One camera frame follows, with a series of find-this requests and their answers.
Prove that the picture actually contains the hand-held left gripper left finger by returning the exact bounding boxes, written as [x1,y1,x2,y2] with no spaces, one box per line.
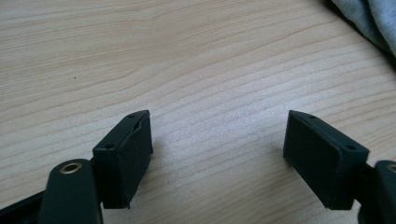
[92,109,154,210]

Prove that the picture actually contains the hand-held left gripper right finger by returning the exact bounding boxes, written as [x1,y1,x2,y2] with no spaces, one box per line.
[282,109,371,211]

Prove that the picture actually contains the grey shorts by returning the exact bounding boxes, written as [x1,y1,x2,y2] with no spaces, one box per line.
[331,0,396,61]

